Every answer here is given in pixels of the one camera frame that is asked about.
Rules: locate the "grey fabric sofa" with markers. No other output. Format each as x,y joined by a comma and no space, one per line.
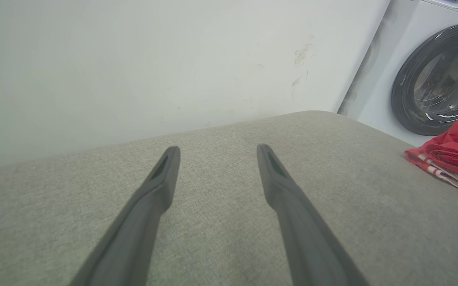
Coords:
221,190

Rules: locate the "dark round washing machine door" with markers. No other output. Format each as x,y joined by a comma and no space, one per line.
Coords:
408,99

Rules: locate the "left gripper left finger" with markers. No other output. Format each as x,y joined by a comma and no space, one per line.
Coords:
133,238

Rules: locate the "red Bulls jersey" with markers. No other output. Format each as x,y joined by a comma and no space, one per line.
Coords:
451,157

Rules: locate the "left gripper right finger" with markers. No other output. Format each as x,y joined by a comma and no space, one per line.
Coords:
308,238

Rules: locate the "white washing machine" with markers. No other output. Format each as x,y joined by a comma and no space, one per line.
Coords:
388,59

